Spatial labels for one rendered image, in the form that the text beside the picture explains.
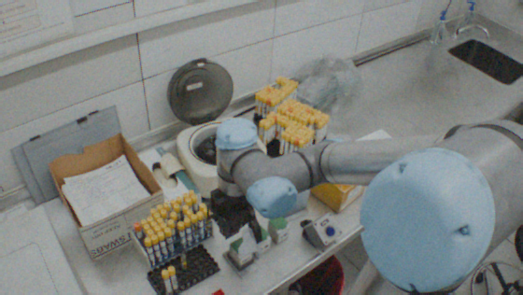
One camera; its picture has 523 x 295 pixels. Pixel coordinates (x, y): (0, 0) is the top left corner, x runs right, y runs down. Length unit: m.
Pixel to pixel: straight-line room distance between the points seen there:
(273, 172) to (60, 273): 0.43
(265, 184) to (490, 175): 0.40
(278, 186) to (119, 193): 0.65
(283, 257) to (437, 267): 0.81
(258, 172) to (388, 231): 0.36
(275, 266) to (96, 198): 0.54
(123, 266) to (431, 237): 0.91
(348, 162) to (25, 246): 0.62
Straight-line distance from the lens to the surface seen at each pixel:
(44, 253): 0.83
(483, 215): 0.34
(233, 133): 0.72
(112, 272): 1.12
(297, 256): 1.12
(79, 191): 1.24
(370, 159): 0.61
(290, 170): 0.69
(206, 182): 1.16
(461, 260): 0.34
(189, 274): 1.06
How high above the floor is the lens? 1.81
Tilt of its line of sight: 41 degrees down
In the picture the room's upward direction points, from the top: 4 degrees clockwise
